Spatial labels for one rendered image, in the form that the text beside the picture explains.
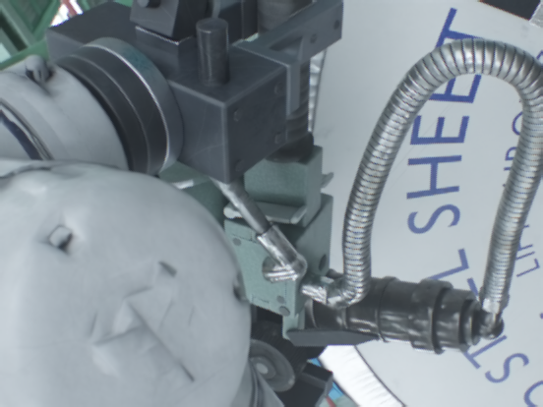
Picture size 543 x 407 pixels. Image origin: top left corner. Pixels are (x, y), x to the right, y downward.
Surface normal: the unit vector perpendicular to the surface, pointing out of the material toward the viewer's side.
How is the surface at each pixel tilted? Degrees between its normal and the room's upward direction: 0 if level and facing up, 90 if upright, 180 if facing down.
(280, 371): 58
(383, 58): 90
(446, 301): 92
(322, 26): 129
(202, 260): 143
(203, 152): 50
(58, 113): 136
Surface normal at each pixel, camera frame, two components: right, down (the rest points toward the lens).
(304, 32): 0.79, 0.38
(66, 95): 0.36, -0.54
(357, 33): 0.11, 0.56
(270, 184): -0.47, 0.54
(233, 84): 0.00, -0.79
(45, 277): 0.41, -0.13
